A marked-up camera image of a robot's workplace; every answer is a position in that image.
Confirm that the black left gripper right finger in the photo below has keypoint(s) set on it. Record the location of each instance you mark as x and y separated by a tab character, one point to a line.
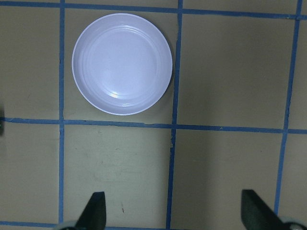
256	215

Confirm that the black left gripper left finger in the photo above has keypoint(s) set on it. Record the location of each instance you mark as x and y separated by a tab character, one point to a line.
93	216

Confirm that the lilac round plate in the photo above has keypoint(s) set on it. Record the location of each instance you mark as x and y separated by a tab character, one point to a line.
122	64

